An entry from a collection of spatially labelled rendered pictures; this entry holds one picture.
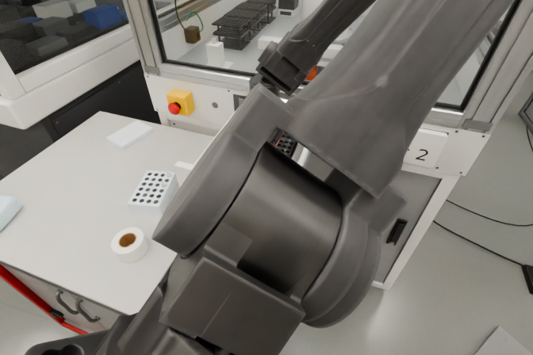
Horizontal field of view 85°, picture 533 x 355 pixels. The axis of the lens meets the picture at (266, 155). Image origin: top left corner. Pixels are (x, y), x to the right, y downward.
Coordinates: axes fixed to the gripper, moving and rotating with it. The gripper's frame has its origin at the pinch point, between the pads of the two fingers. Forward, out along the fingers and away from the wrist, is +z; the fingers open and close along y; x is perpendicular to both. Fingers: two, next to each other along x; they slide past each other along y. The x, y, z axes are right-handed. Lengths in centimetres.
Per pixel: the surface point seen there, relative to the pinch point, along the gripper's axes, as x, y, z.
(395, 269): 45, -24, 70
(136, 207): -29.4, 17.0, 13.0
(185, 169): -15.1, 11.0, -0.2
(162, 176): -30.3, 5.5, 13.4
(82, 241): -36.6, 28.9, 15.2
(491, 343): 88, -19, 91
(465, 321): 80, -26, 95
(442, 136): 38.5, -24.0, 1.6
